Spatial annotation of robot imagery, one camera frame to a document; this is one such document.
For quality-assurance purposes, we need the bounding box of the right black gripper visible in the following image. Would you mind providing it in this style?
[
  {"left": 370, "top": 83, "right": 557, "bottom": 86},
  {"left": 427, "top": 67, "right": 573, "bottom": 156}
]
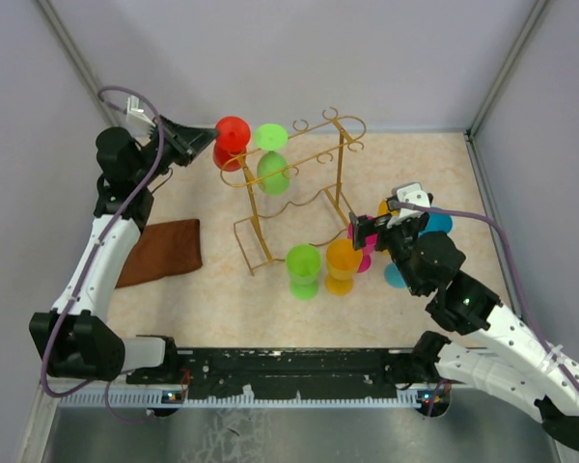
[{"left": 349, "top": 211, "right": 427, "bottom": 296}]

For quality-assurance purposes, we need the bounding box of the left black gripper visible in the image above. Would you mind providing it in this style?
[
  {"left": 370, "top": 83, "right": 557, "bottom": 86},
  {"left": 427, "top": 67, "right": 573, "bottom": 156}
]
[{"left": 132, "top": 113, "right": 218, "bottom": 186}]

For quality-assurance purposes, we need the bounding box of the magenta wine glass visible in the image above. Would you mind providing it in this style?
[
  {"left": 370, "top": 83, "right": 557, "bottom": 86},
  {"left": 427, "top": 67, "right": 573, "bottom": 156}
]
[{"left": 357, "top": 234, "right": 377, "bottom": 273}]

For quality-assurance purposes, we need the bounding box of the orange wine glass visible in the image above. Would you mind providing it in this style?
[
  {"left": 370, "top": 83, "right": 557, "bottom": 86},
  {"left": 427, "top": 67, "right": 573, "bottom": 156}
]
[
  {"left": 324, "top": 238, "right": 363, "bottom": 296},
  {"left": 377, "top": 200, "right": 391, "bottom": 216}
]

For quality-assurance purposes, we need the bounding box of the red wine glass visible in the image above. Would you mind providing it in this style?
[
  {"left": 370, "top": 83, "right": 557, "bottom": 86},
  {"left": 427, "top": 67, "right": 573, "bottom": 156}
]
[{"left": 213, "top": 116, "right": 251, "bottom": 172}]

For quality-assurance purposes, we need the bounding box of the light blue wine glass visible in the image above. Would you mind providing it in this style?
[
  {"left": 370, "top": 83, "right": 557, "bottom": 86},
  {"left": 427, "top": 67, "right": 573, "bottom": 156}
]
[{"left": 384, "top": 263, "right": 407, "bottom": 289}]

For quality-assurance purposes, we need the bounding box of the green wine glass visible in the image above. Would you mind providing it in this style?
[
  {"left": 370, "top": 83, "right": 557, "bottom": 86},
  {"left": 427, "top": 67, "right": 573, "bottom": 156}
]
[
  {"left": 254, "top": 123, "right": 290, "bottom": 196},
  {"left": 285, "top": 244, "right": 321, "bottom": 301}
]

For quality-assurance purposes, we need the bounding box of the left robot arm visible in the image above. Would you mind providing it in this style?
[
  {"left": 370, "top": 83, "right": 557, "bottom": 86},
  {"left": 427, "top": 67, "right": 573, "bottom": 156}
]
[{"left": 29, "top": 117, "right": 219, "bottom": 383}]

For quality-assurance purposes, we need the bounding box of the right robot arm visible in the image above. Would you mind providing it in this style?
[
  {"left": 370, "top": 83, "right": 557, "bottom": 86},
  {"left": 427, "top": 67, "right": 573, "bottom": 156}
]
[{"left": 349, "top": 214, "right": 579, "bottom": 451}]

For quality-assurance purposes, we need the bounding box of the brown folded cloth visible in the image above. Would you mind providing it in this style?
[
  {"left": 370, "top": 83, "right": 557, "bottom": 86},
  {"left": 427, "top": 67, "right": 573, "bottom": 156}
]
[{"left": 116, "top": 219, "right": 204, "bottom": 288}]

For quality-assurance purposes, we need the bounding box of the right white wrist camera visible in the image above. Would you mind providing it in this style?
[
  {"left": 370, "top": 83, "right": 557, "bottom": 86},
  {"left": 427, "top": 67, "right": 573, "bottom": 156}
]
[{"left": 386, "top": 182, "right": 432, "bottom": 226}]

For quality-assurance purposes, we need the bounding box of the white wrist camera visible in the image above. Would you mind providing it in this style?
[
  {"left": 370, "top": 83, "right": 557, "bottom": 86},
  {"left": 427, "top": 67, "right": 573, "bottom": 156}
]
[
  {"left": 124, "top": 95, "right": 154, "bottom": 134},
  {"left": 386, "top": 182, "right": 432, "bottom": 226}
]

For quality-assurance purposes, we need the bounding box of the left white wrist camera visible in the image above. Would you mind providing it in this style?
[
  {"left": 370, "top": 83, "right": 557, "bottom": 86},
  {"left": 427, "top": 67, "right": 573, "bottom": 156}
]
[{"left": 124, "top": 95, "right": 154, "bottom": 134}]

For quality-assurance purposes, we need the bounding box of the gold wire glass rack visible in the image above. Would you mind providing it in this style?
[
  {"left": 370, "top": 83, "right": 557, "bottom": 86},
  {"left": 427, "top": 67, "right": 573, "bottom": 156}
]
[{"left": 217, "top": 107, "right": 368, "bottom": 275}]

